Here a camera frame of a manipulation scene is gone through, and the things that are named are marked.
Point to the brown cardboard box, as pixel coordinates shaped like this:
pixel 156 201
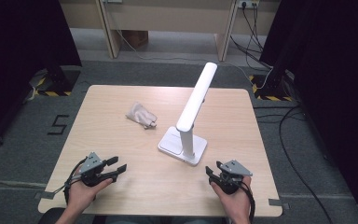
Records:
pixel 135 38

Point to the grey tape piece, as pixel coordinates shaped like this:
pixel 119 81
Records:
pixel 45 195
pixel 278 203

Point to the white desk lamp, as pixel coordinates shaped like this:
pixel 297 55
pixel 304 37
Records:
pixel 195 99

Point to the beige textured cloth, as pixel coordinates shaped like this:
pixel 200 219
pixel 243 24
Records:
pixel 140 115

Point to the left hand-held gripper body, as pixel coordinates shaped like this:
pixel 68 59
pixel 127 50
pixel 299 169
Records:
pixel 90 163

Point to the stand base with hazard tape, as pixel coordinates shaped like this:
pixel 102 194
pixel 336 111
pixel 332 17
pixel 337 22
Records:
pixel 267 91
pixel 68 81

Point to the person's right hand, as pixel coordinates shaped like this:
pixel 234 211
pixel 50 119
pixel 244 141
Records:
pixel 237 202

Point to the white wall power outlet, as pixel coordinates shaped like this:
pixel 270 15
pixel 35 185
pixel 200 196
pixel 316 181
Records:
pixel 248 3

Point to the black curtain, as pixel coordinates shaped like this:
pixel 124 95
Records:
pixel 18 46
pixel 338 77

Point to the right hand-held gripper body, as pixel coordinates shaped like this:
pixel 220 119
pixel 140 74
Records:
pixel 234 168

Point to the beige wooden desk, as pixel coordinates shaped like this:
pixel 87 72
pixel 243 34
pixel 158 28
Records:
pixel 167 15

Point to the person's left hand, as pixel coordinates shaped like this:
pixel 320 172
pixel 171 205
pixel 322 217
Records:
pixel 80 194

